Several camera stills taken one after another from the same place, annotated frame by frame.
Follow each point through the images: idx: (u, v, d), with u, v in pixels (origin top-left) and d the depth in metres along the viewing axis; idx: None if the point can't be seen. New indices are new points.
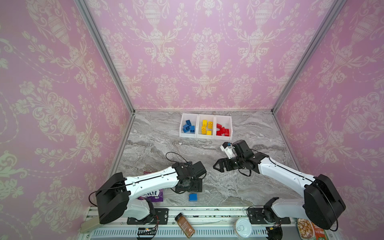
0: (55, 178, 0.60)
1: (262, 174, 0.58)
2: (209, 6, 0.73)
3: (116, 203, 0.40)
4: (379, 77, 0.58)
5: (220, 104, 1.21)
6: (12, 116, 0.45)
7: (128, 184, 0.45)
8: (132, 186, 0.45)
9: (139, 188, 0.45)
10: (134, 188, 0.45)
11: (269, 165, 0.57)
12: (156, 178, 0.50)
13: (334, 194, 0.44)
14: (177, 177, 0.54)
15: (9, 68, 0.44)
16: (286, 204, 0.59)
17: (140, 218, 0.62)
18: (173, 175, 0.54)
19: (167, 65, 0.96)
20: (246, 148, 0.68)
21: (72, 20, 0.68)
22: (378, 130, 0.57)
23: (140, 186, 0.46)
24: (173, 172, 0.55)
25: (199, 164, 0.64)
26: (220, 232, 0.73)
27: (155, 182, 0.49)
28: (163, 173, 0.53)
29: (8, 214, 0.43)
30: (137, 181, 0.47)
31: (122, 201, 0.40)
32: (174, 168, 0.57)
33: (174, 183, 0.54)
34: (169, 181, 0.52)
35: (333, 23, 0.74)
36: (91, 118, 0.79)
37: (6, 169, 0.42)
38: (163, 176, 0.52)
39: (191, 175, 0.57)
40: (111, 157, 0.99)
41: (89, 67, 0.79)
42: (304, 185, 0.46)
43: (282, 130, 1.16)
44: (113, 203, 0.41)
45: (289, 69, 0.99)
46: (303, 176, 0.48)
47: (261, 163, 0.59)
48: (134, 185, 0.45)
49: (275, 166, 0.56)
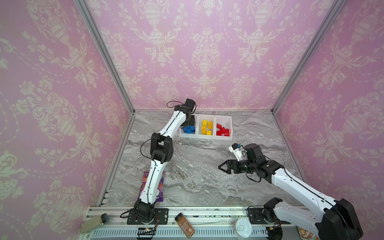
0: (56, 178, 0.60)
1: (275, 184, 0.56)
2: (209, 6, 0.73)
3: (167, 144, 0.64)
4: (379, 77, 0.56)
5: (220, 104, 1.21)
6: (12, 116, 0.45)
7: (163, 132, 0.67)
8: (166, 133, 0.67)
9: (170, 131, 0.68)
10: (168, 133, 0.67)
11: (284, 178, 0.54)
12: (174, 120, 0.72)
13: (355, 221, 0.41)
14: (183, 113, 0.76)
15: (9, 68, 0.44)
16: (293, 214, 0.56)
17: (151, 200, 0.67)
18: (180, 113, 0.76)
19: (167, 65, 0.96)
20: (259, 154, 0.64)
21: (72, 20, 0.68)
22: (378, 130, 0.57)
23: (170, 130, 0.68)
24: (179, 111, 0.77)
25: (189, 100, 0.86)
26: (220, 232, 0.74)
27: (175, 122, 0.72)
28: (175, 116, 0.74)
29: (8, 214, 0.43)
30: (166, 130, 0.68)
31: (170, 141, 0.64)
32: (177, 110, 0.77)
33: (184, 118, 0.78)
34: (182, 117, 0.76)
35: (333, 24, 0.74)
36: (91, 118, 0.79)
37: (6, 169, 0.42)
38: (176, 116, 0.74)
39: (190, 108, 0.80)
40: (111, 156, 0.99)
41: (89, 67, 0.79)
42: (324, 208, 0.43)
43: (282, 130, 1.16)
44: (166, 146, 0.64)
45: (289, 69, 0.99)
46: (322, 198, 0.45)
47: (275, 174, 0.56)
48: (166, 131, 0.68)
49: (291, 181, 0.52)
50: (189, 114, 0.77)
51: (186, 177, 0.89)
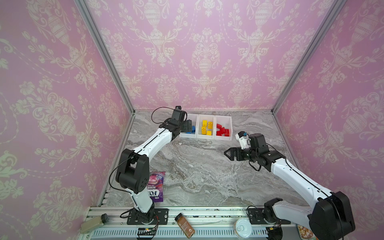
0: (55, 178, 0.60)
1: (273, 173, 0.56)
2: (209, 6, 0.73)
3: (141, 165, 0.47)
4: (379, 77, 0.56)
5: (220, 104, 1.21)
6: (12, 116, 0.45)
7: (138, 150, 0.51)
8: (143, 150, 0.51)
9: (148, 149, 0.52)
10: (145, 150, 0.51)
11: (283, 167, 0.54)
12: (156, 138, 0.58)
13: (348, 214, 0.41)
14: (169, 131, 0.63)
15: (9, 68, 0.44)
16: (289, 209, 0.57)
17: (146, 210, 0.64)
18: (165, 131, 0.62)
19: (167, 66, 0.96)
20: (262, 143, 0.64)
21: (72, 20, 0.68)
22: (378, 130, 0.57)
23: (149, 147, 0.53)
24: (164, 129, 0.63)
25: (176, 112, 0.70)
26: (220, 232, 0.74)
27: (157, 140, 0.57)
28: (158, 133, 0.61)
29: (8, 214, 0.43)
30: (144, 146, 0.53)
31: (145, 161, 0.47)
32: (162, 127, 0.64)
33: (169, 137, 0.63)
34: (166, 136, 0.61)
35: (333, 24, 0.74)
36: (91, 118, 0.79)
37: (6, 169, 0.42)
38: (159, 134, 0.60)
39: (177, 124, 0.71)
40: (111, 156, 0.99)
41: (89, 67, 0.79)
42: (318, 198, 0.43)
43: (282, 130, 1.16)
44: (139, 168, 0.47)
45: (289, 69, 0.99)
46: (318, 188, 0.45)
47: (275, 163, 0.57)
48: (143, 149, 0.52)
49: (290, 170, 0.53)
50: (175, 132, 0.67)
51: (186, 177, 0.89)
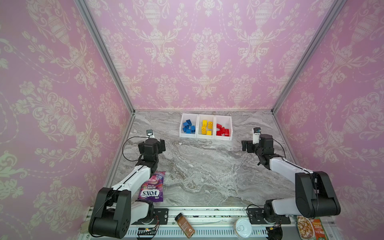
0: (55, 178, 0.60)
1: (272, 170, 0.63)
2: (209, 6, 0.73)
3: (123, 202, 0.42)
4: (379, 77, 0.56)
5: (220, 104, 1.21)
6: (12, 116, 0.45)
7: (118, 187, 0.47)
8: (123, 187, 0.47)
9: (130, 184, 0.49)
10: (126, 187, 0.48)
11: (277, 159, 0.63)
12: (135, 174, 0.56)
13: (330, 192, 0.45)
14: (147, 167, 0.62)
15: (9, 68, 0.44)
16: (285, 200, 0.58)
17: (144, 214, 0.64)
18: (144, 167, 0.61)
19: (167, 66, 0.96)
20: (269, 146, 0.71)
21: (72, 20, 0.68)
22: (378, 130, 0.57)
23: (129, 183, 0.50)
24: (142, 166, 0.63)
25: (147, 148, 0.66)
26: (220, 232, 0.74)
27: (137, 175, 0.55)
28: (137, 169, 0.59)
29: (7, 214, 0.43)
30: (123, 183, 0.50)
31: (128, 196, 0.44)
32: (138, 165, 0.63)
33: (148, 174, 0.62)
34: (145, 172, 0.60)
35: (333, 24, 0.74)
36: (91, 118, 0.79)
37: (6, 169, 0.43)
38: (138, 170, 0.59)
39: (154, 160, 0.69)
40: (111, 156, 0.99)
41: (89, 67, 0.79)
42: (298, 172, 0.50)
43: (282, 130, 1.16)
44: (120, 205, 0.42)
45: (289, 69, 0.99)
46: (302, 168, 0.53)
47: (272, 158, 0.65)
48: (123, 186, 0.48)
49: (282, 160, 0.62)
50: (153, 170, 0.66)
51: (186, 177, 0.89)
